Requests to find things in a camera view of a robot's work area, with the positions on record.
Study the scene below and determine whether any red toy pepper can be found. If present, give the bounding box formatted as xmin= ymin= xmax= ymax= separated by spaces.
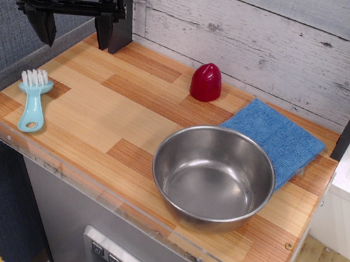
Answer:
xmin=190 ymin=63 xmax=222 ymax=102

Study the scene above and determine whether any light blue scrub brush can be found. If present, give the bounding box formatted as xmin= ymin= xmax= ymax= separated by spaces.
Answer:
xmin=18 ymin=69 xmax=54 ymax=133

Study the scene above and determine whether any stainless steel bowl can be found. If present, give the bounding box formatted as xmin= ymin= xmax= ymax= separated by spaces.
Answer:
xmin=152 ymin=125 xmax=276 ymax=233

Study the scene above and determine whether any blue microfiber cloth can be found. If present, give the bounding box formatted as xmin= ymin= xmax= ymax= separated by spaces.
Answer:
xmin=221 ymin=99 xmax=326 ymax=190

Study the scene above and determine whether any dark metal frame post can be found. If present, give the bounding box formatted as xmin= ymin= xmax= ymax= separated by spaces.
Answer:
xmin=95 ymin=0 xmax=139 ymax=58

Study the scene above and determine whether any clear acrylic guard rail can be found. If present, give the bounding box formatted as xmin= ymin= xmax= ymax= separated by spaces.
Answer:
xmin=0 ymin=121 xmax=337 ymax=262

